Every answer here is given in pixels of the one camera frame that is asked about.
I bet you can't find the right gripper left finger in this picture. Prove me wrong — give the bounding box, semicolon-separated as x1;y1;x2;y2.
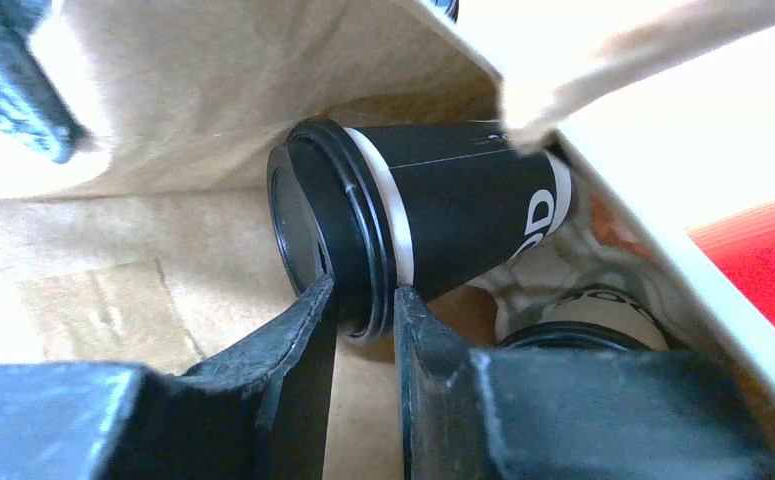
0;276;336;479

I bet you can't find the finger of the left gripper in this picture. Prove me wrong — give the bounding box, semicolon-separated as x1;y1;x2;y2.
0;1;84;164

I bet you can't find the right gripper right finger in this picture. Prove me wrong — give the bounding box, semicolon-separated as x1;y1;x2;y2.
394;286;775;479

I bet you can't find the white paper cup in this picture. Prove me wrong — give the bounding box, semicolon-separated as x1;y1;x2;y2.
538;285;669;351

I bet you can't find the green paper bag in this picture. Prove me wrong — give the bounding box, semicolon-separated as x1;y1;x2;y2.
0;1;775;479

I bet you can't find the black coffee lid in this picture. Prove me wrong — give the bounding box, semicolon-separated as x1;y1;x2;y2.
497;321;651;352
266;120;397;344

